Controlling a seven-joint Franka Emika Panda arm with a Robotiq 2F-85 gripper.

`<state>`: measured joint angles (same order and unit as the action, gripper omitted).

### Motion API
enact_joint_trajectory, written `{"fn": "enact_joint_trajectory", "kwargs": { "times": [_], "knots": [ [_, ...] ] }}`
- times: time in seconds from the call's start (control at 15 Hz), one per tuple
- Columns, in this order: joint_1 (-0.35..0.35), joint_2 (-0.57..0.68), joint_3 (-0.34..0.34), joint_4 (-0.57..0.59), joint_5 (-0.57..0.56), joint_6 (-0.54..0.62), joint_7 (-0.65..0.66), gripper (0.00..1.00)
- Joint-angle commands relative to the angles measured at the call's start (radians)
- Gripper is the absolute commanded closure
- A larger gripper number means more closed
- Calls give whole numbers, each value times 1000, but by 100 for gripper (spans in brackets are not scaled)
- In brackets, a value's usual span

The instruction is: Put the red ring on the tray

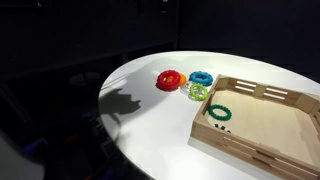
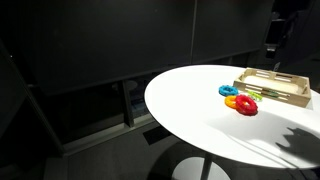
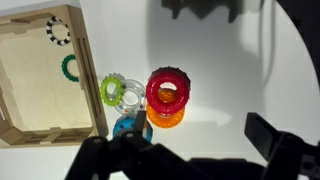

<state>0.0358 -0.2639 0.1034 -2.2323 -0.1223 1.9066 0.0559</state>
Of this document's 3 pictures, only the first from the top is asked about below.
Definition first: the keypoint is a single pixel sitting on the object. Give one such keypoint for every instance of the wooden slatted tray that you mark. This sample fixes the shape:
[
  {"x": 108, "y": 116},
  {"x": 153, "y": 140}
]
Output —
[{"x": 266, "y": 116}]

